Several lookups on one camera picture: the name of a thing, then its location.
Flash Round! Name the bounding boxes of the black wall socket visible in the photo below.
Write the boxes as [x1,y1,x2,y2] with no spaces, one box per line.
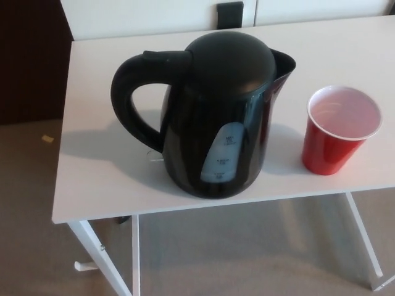
[217,1,244,30]

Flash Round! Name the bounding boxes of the dark brown wooden panel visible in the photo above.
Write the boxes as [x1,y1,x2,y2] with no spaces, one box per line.
[0,0,74,126]

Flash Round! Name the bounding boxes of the white metal table leg frame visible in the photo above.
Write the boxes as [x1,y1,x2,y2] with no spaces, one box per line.
[344,191,395,290]
[69,213,143,296]

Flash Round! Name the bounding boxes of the red plastic cup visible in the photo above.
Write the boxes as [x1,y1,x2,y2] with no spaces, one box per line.
[301,85,383,176]

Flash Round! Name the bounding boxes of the black electric kettle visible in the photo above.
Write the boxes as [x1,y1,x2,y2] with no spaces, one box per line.
[110,30,297,200]

